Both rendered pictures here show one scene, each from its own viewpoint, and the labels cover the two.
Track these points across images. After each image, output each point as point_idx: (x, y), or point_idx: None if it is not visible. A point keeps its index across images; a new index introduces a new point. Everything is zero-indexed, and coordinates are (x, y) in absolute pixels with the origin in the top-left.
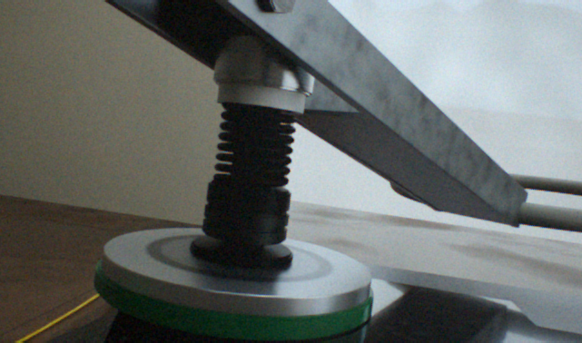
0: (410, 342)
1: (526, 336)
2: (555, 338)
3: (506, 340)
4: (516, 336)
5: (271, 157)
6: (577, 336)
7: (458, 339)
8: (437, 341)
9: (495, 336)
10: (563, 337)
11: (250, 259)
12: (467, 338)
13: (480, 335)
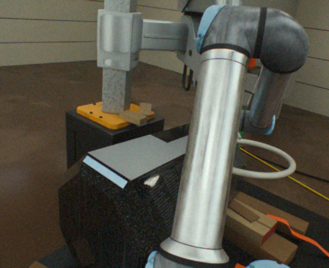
0: (189, 126)
1: (188, 132)
2: (186, 133)
3: (187, 130)
4: (188, 131)
5: None
6: (186, 134)
7: (188, 128)
8: (188, 127)
9: (188, 130)
10: (186, 133)
11: None
12: (188, 128)
13: (189, 130)
